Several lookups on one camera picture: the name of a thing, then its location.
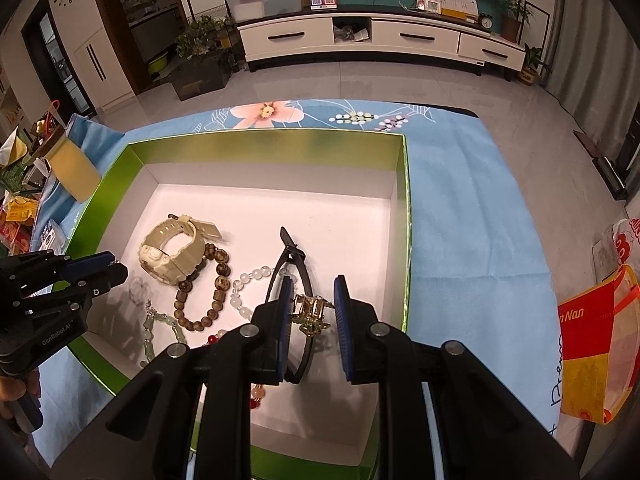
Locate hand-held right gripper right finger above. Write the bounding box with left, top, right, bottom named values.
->
left=333, top=275, right=581, bottom=480

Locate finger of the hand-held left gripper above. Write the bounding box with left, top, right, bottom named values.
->
left=0, top=251, right=120, bottom=295
left=17, top=263, right=130, bottom=322

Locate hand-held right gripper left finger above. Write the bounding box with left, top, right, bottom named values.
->
left=50, top=277, right=295, bottom=480

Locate silver rhinestone ring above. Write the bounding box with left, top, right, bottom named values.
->
left=127, top=279, right=151, bottom=306

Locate gold charm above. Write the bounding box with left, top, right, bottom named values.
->
left=291, top=294, right=335, bottom=336

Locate white wrist watch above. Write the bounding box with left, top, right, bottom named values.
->
left=139, top=214, right=224, bottom=279

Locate metal bangle with clasp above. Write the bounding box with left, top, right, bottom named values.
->
left=264, top=226, right=319, bottom=385

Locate green jade bead bracelet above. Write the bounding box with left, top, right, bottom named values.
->
left=139, top=300, right=189, bottom=369

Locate clear bead bracelet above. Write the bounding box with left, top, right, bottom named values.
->
left=229, top=265, right=274, bottom=321

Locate red and white bead bracelet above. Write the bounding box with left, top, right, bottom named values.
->
left=205, top=329, right=271, bottom=411

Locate brown wooden bead bracelet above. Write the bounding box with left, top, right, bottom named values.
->
left=174, top=242, right=233, bottom=333

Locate green cardboard box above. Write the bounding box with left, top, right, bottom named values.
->
left=67, top=127, right=414, bottom=480

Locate person's left hand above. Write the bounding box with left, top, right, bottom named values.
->
left=0, top=374, right=41, bottom=420

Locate blue and white small box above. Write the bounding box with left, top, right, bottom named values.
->
left=37, top=220, right=66, bottom=252

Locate yellow tape roll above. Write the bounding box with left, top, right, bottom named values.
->
left=31, top=132, right=104, bottom=204

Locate yellow crumpled bag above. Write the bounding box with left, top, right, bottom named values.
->
left=0, top=130, right=29, bottom=167

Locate blue floral tablecloth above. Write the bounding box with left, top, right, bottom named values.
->
left=30, top=99, right=597, bottom=480

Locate green basin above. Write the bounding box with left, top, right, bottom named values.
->
left=147, top=52, right=171, bottom=79

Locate dark planter with plants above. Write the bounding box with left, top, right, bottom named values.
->
left=169, top=15, right=237, bottom=102

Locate red and yellow bag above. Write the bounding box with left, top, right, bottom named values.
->
left=556, top=265, right=640, bottom=427

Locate white plastic bag red print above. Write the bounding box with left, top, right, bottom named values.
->
left=592, top=216, right=640, bottom=281

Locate white television cabinet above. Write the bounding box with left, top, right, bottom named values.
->
left=236, top=4, right=527, bottom=82

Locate dark floor stand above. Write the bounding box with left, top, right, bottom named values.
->
left=572, top=130, right=632, bottom=202

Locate clear plastic storage bin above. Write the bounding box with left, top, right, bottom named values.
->
left=223, top=0, right=306, bottom=24

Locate small potted plant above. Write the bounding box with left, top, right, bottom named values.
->
left=517, top=45, right=552, bottom=86

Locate yellow and white box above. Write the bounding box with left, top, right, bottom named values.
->
left=437, top=0, right=480, bottom=19

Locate tall potted plant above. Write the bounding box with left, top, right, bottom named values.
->
left=496, top=0, right=534, bottom=44

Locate grey curtain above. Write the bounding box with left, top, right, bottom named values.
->
left=547, top=0, right=640, bottom=131

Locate red handled tool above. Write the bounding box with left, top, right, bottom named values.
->
left=42, top=100, right=64, bottom=137

